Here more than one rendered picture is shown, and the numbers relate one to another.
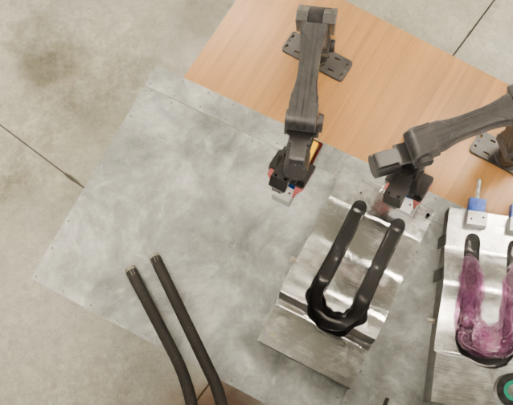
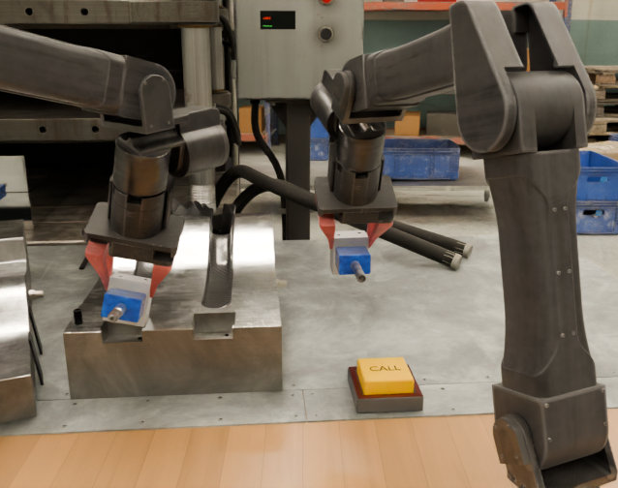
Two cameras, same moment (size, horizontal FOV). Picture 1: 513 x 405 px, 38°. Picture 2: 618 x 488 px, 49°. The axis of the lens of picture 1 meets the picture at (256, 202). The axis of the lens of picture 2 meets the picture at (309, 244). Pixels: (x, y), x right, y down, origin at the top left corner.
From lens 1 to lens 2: 2.04 m
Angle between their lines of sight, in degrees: 84
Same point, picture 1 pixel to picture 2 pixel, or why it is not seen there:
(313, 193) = (316, 361)
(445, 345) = (9, 265)
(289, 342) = not seen: hidden behind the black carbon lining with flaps
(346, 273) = (192, 251)
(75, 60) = not seen: outside the picture
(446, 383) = (3, 228)
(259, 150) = (460, 371)
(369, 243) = (173, 287)
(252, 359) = not seen: hidden behind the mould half
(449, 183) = (34, 459)
